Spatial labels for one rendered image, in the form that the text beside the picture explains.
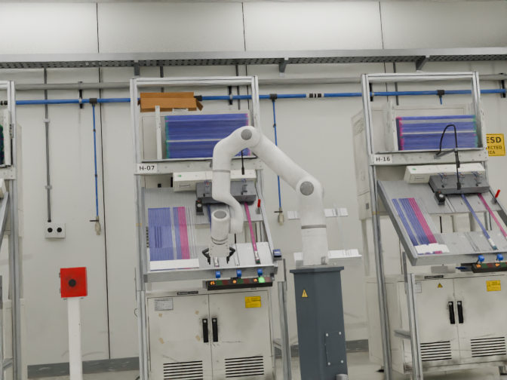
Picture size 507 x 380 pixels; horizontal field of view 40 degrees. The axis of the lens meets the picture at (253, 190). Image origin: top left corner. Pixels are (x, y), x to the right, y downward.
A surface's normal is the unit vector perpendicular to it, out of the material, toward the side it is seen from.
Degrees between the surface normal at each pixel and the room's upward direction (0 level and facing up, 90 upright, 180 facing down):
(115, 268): 90
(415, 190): 44
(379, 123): 90
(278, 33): 90
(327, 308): 90
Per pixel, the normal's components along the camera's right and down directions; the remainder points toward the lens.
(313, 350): -0.82, -0.01
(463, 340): 0.14, -0.12
